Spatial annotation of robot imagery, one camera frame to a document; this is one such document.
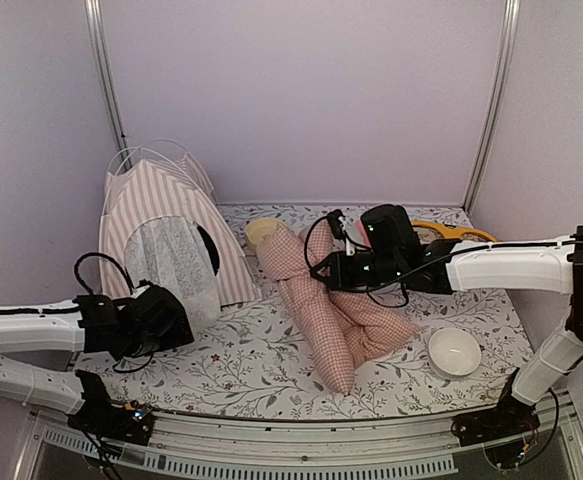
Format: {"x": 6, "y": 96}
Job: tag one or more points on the aluminium corner post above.
{"x": 502, "y": 68}
{"x": 96, "y": 30}

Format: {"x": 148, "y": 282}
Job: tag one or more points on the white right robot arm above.
{"x": 446, "y": 266}

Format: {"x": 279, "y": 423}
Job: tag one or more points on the floral tablecloth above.
{"x": 254, "y": 363}

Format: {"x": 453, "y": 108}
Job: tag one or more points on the left aluminium corner post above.
{"x": 96, "y": 30}

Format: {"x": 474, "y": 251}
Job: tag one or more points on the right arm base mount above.
{"x": 493, "y": 424}

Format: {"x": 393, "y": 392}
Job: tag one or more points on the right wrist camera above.
{"x": 336, "y": 222}

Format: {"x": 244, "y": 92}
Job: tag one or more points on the cream pet bowl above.
{"x": 258, "y": 230}

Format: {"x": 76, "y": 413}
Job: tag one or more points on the yellow double bowl stand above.
{"x": 446, "y": 231}

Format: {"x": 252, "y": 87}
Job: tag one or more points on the white ceramic bowl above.
{"x": 453, "y": 353}

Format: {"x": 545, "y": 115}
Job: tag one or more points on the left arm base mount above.
{"x": 132, "y": 423}

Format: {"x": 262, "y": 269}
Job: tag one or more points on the pink gingham cushion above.
{"x": 343, "y": 330}

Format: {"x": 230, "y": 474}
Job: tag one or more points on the white tent pole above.
{"x": 163, "y": 150}

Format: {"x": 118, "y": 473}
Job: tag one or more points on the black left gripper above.
{"x": 173, "y": 338}

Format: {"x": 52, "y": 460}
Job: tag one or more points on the pink round pet bowl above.
{"x": 362, "y": 233}

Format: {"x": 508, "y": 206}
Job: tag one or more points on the right aluminium corner post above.
{"x": 502, "y": 68}

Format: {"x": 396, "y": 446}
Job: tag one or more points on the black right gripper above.
{"x": 339, "y": 280}

